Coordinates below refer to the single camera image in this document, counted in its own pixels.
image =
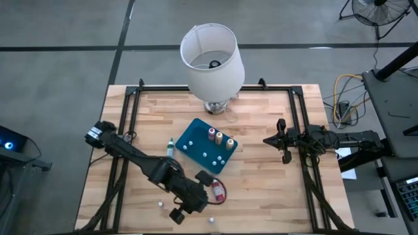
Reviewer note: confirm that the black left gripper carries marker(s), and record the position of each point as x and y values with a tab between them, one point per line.
192	197

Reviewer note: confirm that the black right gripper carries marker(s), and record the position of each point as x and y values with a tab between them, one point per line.
289	138

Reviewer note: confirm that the dark red food coloring bottle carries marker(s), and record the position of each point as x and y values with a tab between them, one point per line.
218	191

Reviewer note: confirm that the yellow food coloring bottle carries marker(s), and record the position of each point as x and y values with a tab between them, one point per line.
230	144
218	137

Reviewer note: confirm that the green food coloring bottle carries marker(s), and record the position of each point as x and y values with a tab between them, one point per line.
170	148

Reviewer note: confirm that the blue plastic tray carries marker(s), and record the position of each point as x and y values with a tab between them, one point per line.
196	137

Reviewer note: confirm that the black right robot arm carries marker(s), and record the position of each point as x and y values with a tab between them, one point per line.
356	142

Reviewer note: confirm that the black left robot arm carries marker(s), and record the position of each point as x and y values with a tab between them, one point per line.
137	156

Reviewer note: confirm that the black power strip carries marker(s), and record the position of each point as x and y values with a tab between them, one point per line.
343	109

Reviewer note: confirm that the white paper sheet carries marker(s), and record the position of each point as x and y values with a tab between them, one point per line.
350	174

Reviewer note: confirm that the white shade silver table lamp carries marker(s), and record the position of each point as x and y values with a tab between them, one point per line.
212	78

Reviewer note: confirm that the black metal beam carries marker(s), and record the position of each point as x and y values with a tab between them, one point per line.
362	160

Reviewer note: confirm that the grey lower shelf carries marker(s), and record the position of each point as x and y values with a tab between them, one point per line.
395	169

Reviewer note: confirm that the grey side table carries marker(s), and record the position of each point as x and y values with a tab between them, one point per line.
392	98

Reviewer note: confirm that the black allen key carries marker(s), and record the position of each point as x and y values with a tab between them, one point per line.
399	116

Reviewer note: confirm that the backlit keyboard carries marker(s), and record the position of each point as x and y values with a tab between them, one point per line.
409	196

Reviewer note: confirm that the black stand pole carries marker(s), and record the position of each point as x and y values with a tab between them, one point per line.
398	60

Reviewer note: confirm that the black floor fan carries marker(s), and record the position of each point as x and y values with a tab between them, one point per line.
380	13

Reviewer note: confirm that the black computer blue light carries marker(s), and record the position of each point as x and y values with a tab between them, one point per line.
13	140

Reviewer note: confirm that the black bracket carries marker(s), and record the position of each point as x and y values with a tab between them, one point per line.
411	131

